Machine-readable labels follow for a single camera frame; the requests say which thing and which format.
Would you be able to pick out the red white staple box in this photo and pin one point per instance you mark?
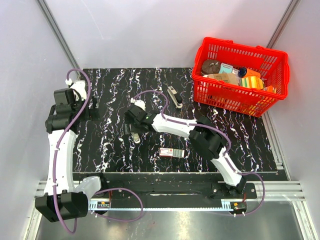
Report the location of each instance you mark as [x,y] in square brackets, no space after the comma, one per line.
[171,152]

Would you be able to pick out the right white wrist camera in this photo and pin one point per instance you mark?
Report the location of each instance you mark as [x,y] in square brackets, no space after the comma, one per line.
[137,102]

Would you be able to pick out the aluminium rail frame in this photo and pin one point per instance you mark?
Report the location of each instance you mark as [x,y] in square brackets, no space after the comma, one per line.
[275,192]

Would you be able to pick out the teal small box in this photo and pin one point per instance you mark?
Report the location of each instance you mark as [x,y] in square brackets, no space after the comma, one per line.
[225,68]

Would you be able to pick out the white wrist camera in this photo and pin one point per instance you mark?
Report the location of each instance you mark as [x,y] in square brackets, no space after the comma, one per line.
[137,102]
[79,89]

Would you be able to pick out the red plastic basket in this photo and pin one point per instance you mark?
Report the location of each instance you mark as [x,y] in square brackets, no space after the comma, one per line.
[273,65]

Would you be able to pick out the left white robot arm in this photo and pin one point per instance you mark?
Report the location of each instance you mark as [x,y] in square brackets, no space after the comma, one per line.
[62,200]

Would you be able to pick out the brown round object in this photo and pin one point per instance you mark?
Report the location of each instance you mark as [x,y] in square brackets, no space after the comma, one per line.
[210,66]

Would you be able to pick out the beige stapler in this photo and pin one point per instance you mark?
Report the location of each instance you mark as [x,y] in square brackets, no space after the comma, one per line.
[136,138]

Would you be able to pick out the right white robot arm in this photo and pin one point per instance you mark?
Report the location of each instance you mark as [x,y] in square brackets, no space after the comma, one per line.
[207,141]

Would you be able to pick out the blue capped orange bottle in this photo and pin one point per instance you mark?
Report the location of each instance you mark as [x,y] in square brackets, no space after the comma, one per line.
[244,72]

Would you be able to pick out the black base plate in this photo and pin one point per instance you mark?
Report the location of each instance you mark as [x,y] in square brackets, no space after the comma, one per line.
[165,182]

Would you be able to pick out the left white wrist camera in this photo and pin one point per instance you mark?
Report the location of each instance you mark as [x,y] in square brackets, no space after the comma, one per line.
[79,89]

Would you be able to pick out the orange small box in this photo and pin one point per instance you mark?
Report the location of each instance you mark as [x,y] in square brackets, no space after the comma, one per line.
[269,89]

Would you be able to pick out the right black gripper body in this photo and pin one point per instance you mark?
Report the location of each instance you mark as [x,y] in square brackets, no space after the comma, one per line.
[134,126]

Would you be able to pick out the brown cardboard package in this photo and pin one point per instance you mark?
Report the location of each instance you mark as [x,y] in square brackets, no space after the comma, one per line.
[229,78]

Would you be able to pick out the yellow green sponge pack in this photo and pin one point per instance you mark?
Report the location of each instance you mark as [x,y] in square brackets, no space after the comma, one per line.
[252,82]

